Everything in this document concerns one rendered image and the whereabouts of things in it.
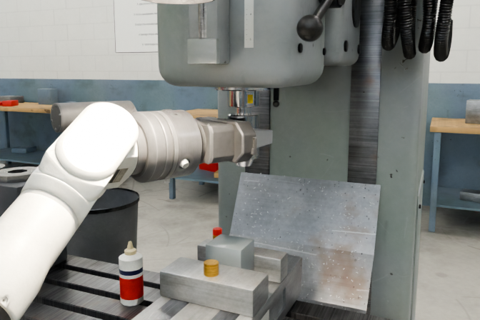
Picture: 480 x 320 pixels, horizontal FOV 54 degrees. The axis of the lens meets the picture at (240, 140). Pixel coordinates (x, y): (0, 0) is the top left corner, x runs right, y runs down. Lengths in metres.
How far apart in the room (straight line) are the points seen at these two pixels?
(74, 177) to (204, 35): 0.22
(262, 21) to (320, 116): 0.49
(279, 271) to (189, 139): 0.28
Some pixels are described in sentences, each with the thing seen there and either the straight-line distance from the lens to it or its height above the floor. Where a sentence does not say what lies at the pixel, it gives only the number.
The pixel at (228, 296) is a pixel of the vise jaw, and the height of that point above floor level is 1.03.
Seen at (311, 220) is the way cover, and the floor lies 1.01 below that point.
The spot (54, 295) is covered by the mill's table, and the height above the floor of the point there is 0.93.
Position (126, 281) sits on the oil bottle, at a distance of 0.85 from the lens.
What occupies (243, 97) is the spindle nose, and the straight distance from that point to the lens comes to 0.66.
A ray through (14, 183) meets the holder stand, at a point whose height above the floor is 1.12.
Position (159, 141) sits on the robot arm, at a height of 1.25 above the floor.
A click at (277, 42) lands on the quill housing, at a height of 1.37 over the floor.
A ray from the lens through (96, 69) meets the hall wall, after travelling 6.32.
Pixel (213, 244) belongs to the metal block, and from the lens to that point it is 0.73.
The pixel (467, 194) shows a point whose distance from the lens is 4.40.
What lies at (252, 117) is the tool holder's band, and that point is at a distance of 0.67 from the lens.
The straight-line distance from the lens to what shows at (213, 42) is 0.56.
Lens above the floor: 1.33
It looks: 9 degrees down
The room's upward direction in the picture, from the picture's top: straight up
